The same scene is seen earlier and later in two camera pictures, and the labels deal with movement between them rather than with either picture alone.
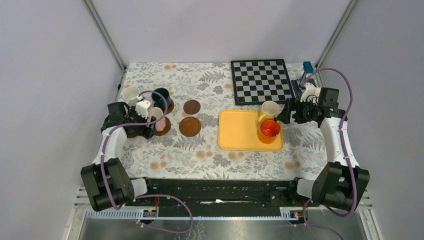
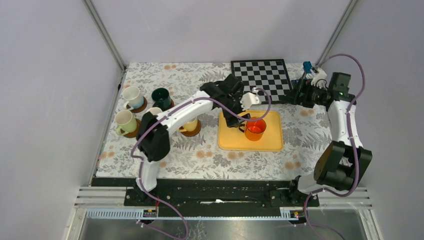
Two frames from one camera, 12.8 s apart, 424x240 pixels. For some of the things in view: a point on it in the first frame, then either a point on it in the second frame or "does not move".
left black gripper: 146,131 → 231,119
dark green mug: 159,100 does not move
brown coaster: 132,134 does not move
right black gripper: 293,104 → 303,86
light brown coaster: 190,126 does not move
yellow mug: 269,109 → 190,126
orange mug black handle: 268,131 → 254,130
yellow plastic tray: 238,130 does not move
